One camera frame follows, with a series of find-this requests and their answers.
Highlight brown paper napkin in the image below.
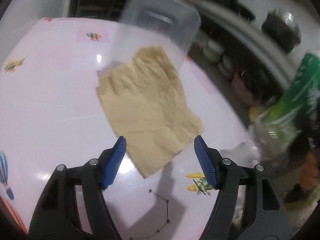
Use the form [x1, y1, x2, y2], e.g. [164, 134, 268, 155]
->
[97, 46, 204, 178]

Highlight green plastic bottle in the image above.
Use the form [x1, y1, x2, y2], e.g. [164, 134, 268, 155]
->
[249, 48, 319, 161]

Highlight clear plastic container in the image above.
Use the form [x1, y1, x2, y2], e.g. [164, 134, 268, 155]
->
[97, 0, 201, 76]

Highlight person right hand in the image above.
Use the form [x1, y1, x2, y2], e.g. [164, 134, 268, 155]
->
[299, 152, 319, 191]

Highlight yellow item in plastic bag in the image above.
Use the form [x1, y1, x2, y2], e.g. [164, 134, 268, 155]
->
[248, 106, 265, 122]

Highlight pink balloon tablecloth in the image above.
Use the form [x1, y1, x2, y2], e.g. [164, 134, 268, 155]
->
[1, 18, 258, 239]

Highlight pink plastic basin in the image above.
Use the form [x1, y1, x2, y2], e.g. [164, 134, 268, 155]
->
[231, 74, 255, 107]

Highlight stacked white bowls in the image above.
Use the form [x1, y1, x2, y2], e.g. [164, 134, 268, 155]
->
[202, 39, 225, 64]

